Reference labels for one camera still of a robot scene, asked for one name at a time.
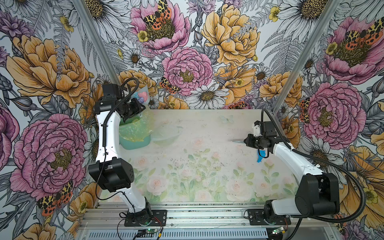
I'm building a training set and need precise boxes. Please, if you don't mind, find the grey-green hand brush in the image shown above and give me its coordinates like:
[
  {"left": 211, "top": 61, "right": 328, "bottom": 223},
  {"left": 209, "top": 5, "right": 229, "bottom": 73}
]
[{"left": 232, "top": 139, "right": 244, "bottom": 144}]

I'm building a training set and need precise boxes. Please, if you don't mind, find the pink paper scrap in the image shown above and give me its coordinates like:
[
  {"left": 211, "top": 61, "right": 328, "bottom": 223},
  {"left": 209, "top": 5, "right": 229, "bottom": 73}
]
[{"left": 139, "top": 92, "right": 149, "bottom": 104}]

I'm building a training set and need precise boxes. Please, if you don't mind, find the grey-green plastic dustpan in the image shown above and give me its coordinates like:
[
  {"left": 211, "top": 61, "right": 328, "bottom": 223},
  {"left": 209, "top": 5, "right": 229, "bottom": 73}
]
[{"left": 132, "top": 86, "right": 150, "bottom": 107}]

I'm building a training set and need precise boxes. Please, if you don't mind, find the light blue paper scrap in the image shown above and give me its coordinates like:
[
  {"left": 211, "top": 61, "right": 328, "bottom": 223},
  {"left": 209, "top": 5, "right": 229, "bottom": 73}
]
[{"left": 132, "top": 93, "right": 140, "bottom": 100}]

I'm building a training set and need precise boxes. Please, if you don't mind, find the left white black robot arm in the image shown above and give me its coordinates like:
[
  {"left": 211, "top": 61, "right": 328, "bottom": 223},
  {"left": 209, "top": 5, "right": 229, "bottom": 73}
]
[{"left": 88, "top": 96, "right": 153, "bottom": 227}]

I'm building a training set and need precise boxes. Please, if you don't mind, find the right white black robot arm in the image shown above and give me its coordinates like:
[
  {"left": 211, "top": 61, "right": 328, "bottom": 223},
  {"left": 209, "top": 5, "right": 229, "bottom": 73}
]
[{"left": 244, "top": 121, "right": 340, "bottom": 223}]

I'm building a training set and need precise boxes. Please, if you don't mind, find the green bin with bag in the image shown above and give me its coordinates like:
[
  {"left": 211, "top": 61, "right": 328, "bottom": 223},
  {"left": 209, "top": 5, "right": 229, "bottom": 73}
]
[{"left": 119, "top": 111, "right": 155, "bottom": 150}]

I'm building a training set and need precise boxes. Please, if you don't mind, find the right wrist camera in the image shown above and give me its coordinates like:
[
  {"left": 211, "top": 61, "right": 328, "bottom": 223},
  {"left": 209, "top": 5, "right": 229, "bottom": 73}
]
[{"left": 253, "top": 124, "right": 262, "bottom": 137}]

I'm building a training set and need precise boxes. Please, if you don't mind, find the left black cable loop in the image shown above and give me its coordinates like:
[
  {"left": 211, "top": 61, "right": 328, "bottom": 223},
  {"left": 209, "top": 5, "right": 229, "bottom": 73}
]
[{"left": 94, "top": 77, "right": 141, "bottom": 202}]

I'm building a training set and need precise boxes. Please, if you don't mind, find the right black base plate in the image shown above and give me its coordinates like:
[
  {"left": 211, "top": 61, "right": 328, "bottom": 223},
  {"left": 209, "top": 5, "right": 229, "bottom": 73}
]
[{"left": 243, "top": 209, "right": 291, "bottom": 226}]

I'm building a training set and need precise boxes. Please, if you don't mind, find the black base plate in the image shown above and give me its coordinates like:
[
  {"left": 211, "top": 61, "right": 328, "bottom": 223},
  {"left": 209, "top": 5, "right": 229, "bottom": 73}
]
[
  {"left": 243, "top": 209, "right": 291, "bottom": 226},
  {"left": 124, "top": 210, "right": 168, "bottom": 227}
]

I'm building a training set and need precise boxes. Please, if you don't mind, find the right black corrugated cable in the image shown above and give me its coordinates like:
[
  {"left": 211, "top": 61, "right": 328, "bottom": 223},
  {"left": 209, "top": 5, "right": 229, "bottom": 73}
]
[{"left": 260, "top": 108, "right": 367, "bottom": 240}]

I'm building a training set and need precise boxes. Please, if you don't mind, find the aluminium rail frame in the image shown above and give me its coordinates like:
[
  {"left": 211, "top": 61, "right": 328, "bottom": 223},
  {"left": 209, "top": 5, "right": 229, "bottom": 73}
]
[{"left": 75, "top": 203, "right": 341, "bottom": 240}]

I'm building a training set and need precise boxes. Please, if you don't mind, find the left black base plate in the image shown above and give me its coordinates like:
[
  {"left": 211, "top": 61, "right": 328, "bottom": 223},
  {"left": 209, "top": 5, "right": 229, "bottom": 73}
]
[{"left": 124, "top": 210, "right": 168, "bottom": 227}]

